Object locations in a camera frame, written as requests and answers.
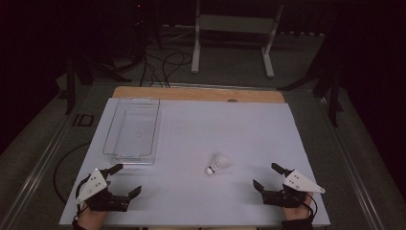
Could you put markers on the wooden table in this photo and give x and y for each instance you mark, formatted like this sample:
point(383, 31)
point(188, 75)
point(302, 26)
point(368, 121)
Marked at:
point(198, 94)

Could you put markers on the black tripod stand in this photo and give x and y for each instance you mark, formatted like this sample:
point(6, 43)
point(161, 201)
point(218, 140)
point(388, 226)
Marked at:
point(328, 92)
point(73, 83)

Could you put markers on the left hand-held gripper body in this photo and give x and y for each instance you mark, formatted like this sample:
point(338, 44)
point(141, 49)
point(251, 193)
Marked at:
point(93, 186)

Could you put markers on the person's right hand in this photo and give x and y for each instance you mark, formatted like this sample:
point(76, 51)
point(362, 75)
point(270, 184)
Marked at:
point(298, 213)

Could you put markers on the black square floor bracket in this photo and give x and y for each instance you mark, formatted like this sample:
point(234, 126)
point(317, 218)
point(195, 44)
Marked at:
point(83, 120)

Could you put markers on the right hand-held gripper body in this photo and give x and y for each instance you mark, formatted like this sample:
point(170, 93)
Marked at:
point(300, 184)

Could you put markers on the person's left hand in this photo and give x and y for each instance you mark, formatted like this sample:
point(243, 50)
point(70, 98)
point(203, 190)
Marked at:
point(91, 218)

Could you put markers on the metal floor rail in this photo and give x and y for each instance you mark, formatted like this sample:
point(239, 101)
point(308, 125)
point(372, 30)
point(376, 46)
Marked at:
point(35, 166)
point(351, 166)

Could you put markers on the white metal stand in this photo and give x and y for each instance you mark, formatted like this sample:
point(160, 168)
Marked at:
point(233, 24)

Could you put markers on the white shuttlecock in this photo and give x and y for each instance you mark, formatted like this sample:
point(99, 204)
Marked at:
point(218, 163)

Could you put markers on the clear plastic container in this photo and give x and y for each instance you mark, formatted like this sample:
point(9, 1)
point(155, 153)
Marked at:
point(134, 131)

